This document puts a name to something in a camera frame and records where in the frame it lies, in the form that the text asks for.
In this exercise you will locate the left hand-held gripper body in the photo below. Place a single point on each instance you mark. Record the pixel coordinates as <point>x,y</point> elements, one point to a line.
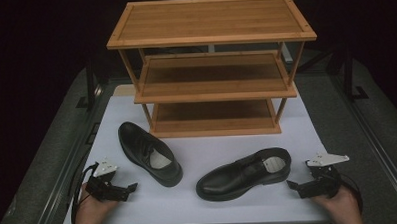
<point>104,190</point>

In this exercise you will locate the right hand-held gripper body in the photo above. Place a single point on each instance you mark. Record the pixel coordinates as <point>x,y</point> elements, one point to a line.
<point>322,184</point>

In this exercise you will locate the black leather shoe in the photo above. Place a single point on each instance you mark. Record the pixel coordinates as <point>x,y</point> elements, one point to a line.
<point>229,182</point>
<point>137,144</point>

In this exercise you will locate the person's left hand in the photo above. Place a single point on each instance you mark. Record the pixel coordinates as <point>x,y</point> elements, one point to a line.
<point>96,210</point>

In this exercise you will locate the black metal stand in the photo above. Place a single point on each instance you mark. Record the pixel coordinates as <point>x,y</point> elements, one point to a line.
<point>90,85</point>
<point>350,76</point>

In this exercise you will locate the white table sheet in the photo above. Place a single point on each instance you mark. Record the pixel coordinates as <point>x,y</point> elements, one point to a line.
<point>196,210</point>

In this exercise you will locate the wooden three-tier shoe rack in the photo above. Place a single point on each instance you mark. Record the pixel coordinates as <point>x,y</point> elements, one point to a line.
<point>210,21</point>

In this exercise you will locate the metal table rail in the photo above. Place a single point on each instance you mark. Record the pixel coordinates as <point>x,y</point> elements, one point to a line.
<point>374,146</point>
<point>60,187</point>

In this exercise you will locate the person's right hand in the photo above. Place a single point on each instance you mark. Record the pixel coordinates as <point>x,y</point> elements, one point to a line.
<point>339,203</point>

